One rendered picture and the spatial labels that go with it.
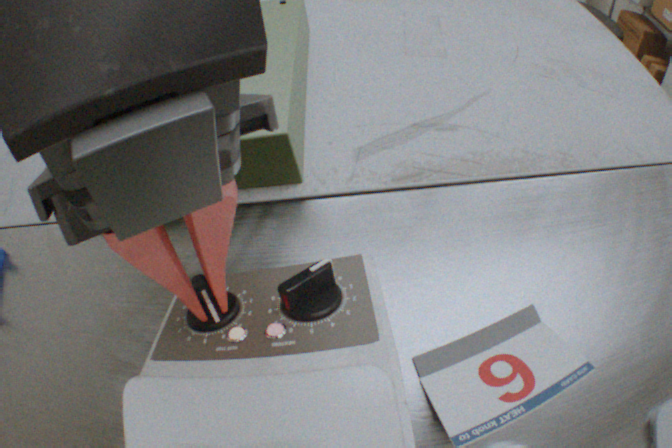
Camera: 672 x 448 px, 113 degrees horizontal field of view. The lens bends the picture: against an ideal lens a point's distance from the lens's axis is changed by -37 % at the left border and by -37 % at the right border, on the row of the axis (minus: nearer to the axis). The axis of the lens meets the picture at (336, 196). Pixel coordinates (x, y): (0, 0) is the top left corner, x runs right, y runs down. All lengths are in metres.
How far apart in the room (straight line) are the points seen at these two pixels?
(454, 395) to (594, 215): 0.19
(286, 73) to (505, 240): 0.22
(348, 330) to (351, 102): 0.24
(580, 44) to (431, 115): 0.31
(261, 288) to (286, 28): 0.27
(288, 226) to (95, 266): 0.19
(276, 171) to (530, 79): 0.30
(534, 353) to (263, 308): 0.16
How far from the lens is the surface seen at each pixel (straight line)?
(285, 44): 0.35
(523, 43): 0.50
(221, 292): 0.17
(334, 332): 0.17
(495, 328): 0.24
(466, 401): 0.20
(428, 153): 0.30
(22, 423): 0.40
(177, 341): 0.19
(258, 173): 0.28
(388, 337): 0.17
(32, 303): 0.41
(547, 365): 0.22
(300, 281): 0.17
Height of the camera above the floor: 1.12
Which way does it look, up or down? 54 degrees down
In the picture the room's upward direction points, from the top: 12 degrees counter-clockwise
